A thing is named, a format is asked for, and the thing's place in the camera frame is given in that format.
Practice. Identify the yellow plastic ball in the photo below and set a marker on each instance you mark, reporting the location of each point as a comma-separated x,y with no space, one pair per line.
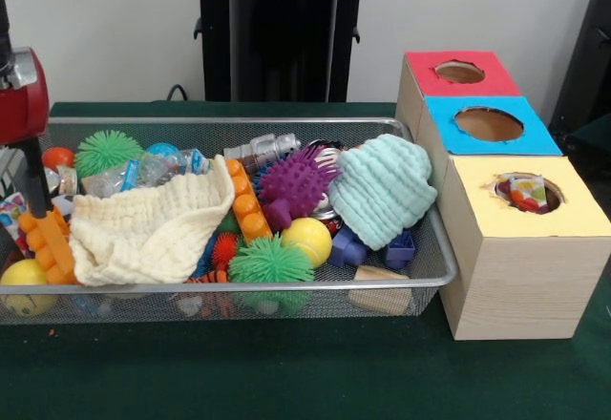
305,238

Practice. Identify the purple spiky rubber toy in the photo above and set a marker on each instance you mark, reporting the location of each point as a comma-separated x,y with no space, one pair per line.
292,181

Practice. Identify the cream knitted cloth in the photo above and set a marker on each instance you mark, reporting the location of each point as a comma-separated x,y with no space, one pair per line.
143,229

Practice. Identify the green spiky rubber ball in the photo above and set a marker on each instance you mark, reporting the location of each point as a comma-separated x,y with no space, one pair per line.
269,262
105,150

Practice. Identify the wooden box with three holes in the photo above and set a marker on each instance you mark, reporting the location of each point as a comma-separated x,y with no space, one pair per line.
525,286

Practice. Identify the colourful dotted cloth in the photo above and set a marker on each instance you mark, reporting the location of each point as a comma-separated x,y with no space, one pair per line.
12,210
525,193

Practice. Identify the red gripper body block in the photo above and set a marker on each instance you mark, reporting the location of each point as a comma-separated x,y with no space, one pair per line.
24,114

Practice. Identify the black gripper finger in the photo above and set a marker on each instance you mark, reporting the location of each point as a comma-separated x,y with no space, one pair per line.
37,176

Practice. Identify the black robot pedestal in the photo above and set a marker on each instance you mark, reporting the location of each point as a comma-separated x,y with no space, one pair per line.
286,33

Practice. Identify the plain wooden wedge block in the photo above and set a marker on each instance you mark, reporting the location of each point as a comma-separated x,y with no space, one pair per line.
379,274

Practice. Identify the orange toy building brick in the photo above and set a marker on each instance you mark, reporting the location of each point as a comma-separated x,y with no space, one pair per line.
247,210
48,243

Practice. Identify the mint green knitted cloth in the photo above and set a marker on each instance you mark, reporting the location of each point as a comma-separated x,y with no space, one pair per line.
379,186

